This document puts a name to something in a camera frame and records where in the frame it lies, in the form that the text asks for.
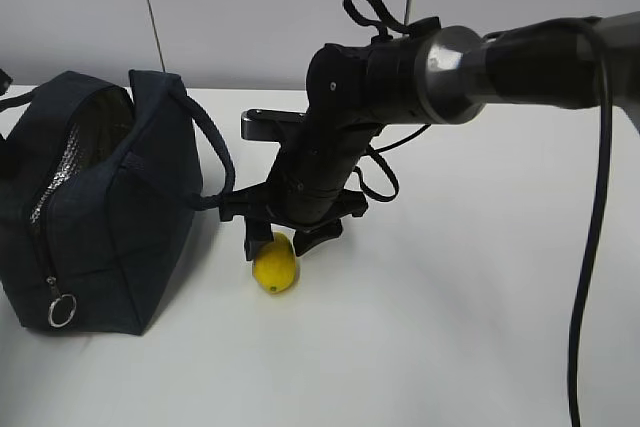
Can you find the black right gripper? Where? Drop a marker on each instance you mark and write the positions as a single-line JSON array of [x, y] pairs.
[[315, 214]]

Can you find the dark blue lunch bag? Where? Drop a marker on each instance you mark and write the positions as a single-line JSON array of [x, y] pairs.
[[99, 187]]

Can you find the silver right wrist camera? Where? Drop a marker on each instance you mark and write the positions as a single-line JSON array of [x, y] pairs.
[[264, 125]]

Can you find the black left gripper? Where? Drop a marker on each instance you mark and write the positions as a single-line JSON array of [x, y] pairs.
[[5, 82]]

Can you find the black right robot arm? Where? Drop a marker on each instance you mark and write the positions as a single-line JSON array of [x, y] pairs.
[[445, 77]]

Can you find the yellow lemon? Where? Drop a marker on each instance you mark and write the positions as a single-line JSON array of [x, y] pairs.
[[275, 266]]

